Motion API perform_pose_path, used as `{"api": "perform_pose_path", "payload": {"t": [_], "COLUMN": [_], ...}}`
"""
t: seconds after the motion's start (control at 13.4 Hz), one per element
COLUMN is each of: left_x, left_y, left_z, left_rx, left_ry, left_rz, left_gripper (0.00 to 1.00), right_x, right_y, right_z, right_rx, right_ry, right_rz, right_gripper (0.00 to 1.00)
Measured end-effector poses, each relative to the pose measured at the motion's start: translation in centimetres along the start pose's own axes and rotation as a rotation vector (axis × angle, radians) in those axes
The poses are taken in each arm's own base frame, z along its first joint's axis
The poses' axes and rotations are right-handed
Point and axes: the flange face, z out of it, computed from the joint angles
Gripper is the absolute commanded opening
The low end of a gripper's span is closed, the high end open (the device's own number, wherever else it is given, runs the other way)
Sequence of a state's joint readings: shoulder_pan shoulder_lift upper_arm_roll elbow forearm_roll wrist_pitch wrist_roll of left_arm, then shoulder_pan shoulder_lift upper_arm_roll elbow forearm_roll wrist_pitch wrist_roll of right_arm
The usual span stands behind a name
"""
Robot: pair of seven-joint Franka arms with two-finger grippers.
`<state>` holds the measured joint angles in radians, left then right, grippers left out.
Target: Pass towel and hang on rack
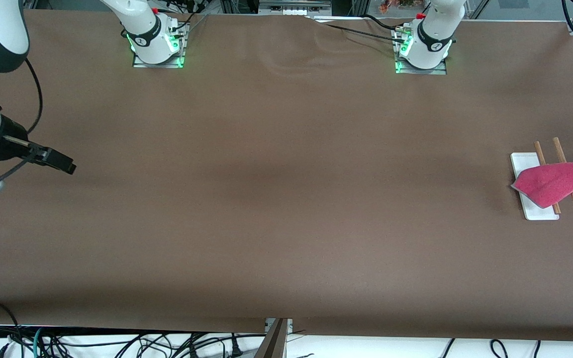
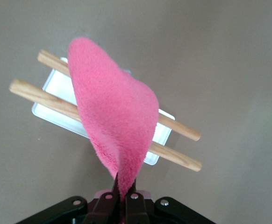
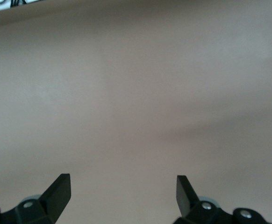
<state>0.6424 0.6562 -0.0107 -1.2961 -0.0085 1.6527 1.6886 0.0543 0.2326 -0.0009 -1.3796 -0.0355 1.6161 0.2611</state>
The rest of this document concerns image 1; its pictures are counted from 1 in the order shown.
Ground white power strip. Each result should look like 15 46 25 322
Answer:
269 6 318 15

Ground orange plastic object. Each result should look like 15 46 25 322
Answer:
379 0 417 13

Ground brown table cover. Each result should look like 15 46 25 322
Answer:
0 9 573 343

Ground black tangled floor cables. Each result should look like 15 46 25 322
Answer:
43 332 267 358

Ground white rack with wooden rods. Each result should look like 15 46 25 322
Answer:
510 137 573 221

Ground brown support beam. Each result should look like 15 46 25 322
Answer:
254 318 293 358

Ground thin black table cable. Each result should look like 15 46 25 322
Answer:
311 20 402 42

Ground black base cable bundle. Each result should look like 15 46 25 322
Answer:
160 0 208 36

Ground thick black table cable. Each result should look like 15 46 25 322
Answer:
363 14 412 33

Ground pink towel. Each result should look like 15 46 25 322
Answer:
510 160 573 209

